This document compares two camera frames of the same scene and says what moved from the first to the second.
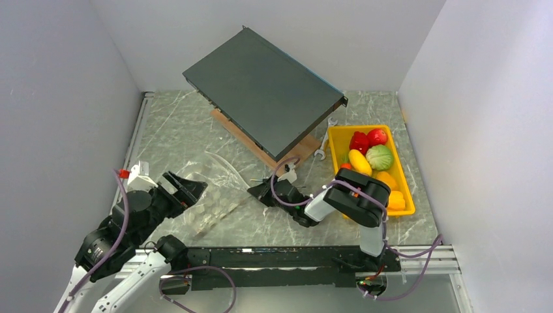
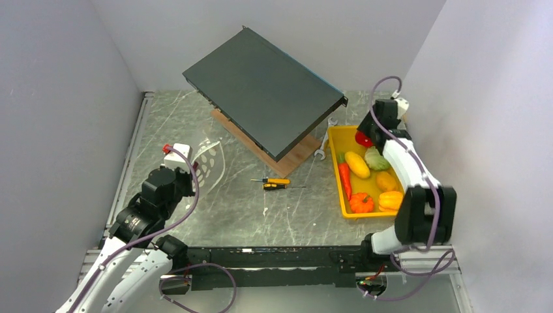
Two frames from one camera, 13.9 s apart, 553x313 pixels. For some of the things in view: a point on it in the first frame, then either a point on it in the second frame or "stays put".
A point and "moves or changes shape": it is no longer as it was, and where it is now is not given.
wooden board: x=300 y=152 stays put
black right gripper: x=262 y=192 -> x=365 y=126
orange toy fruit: x=387 y=178 stays put
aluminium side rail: x=146 y=100 stays put
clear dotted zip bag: x=225 y=190 moves or changes shape
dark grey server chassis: x=271 y=96 stays put
